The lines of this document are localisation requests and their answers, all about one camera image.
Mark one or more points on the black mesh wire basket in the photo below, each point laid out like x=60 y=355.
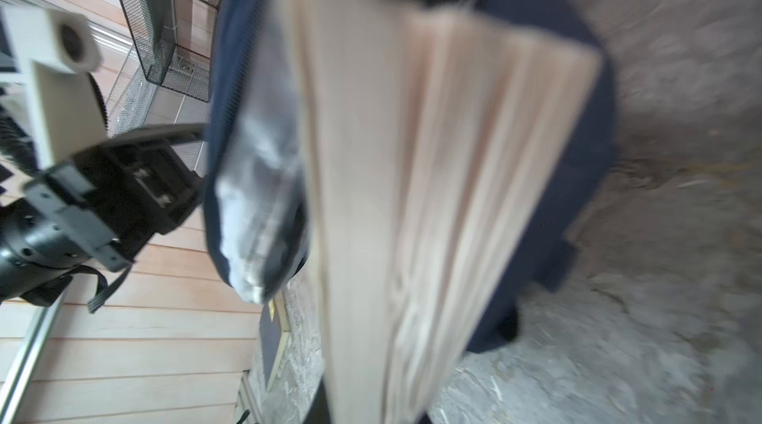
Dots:
x=173 y=42

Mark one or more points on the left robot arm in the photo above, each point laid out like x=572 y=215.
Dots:
x=38 y=262

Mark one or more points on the aluminium frame horizontal bar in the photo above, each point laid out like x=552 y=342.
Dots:
x=23 y=367

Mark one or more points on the blue book yellow label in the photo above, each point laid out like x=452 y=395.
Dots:
x=274 y=332

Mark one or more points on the white notebook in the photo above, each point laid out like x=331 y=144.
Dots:
x=428 y=138

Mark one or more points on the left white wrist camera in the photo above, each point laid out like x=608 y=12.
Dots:
x=54 y=53

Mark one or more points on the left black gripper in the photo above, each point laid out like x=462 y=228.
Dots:
x=111 y=199

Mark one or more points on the white wire shelf rack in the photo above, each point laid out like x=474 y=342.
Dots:
x=134 y=102

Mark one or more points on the navy blue student backpack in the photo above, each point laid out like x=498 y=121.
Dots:
x=254 y=203

